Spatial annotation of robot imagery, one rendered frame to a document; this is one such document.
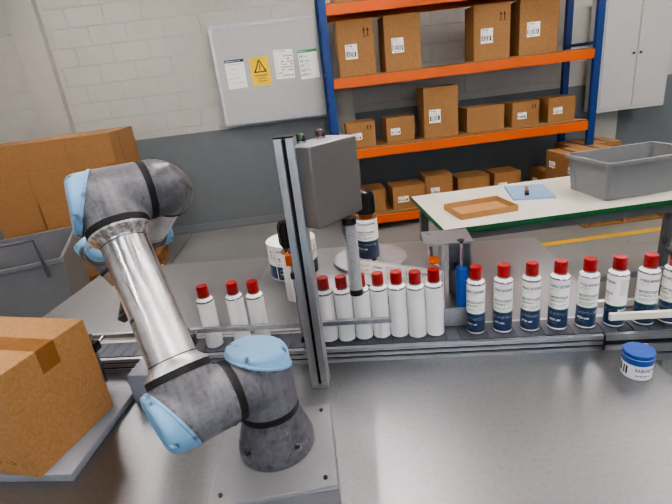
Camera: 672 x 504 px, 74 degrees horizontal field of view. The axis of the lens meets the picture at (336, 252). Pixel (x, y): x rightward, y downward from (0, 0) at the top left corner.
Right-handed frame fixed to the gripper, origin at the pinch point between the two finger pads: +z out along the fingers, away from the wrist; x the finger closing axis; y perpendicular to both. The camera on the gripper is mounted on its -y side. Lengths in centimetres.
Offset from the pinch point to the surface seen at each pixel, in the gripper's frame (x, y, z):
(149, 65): 96, 412, -177
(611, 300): -103, 2, 68
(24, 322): 15.2, -17.2, -27.9
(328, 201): -64, -9, -3
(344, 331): -39, 2, 32
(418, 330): -57, 2, 44
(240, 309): -18.7, 4.3, 8.5
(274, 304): -14.5, 29.7, 20.7
